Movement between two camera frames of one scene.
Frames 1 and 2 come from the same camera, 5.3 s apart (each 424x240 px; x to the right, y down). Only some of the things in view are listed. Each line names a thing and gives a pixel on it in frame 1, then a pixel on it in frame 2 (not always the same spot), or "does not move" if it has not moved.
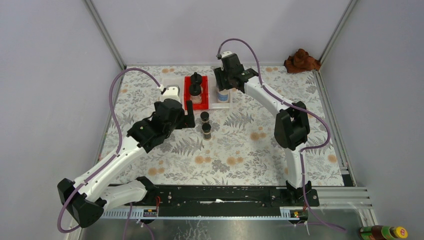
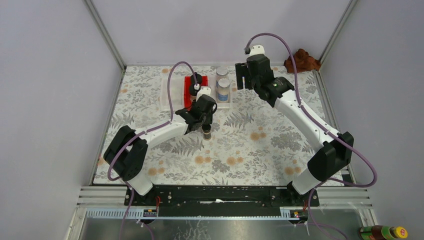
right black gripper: x=219 y=74 -> x=242 y=70
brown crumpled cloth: x=301 y=61 does not move
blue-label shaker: x=223 y=96 does not move
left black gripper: x=187 y=121 -> x=208 y=120
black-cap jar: x=195 y=92 does not move
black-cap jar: x=196 y=79 does not move
